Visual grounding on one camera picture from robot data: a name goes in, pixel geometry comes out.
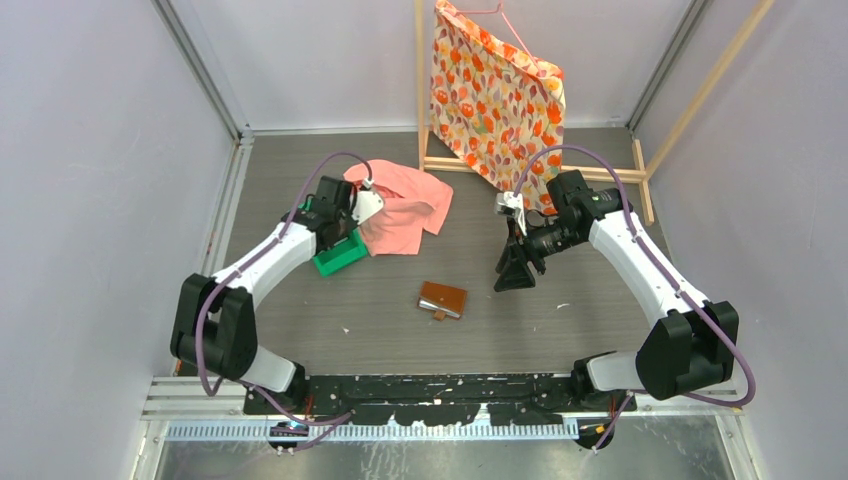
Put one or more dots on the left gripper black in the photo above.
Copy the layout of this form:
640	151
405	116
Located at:
351	224

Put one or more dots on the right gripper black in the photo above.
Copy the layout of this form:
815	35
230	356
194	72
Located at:
515	272

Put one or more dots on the brown leather card holder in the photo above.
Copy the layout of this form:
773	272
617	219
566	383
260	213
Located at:
442	301

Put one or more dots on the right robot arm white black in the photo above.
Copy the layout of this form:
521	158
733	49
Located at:
688	346

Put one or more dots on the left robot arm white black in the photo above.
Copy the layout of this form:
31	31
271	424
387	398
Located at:
215	327

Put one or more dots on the green card tray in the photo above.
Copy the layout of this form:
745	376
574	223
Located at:
343	255

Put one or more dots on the pink cloth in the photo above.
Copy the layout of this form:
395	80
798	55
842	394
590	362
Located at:
415	203

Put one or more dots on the floral fabric bag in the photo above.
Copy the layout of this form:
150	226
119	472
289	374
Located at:
495	106

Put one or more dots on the pink hanger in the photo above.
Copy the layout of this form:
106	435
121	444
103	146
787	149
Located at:
499	10

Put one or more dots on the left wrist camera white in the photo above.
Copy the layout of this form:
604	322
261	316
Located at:
367	202

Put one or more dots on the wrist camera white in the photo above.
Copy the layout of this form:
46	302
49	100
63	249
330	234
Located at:
367	202
511	206

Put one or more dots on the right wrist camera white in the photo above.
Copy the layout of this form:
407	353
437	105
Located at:
511	206

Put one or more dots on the wooden rack frame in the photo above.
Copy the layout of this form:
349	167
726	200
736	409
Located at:
643	171

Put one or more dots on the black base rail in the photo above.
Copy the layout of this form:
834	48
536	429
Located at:
536	399

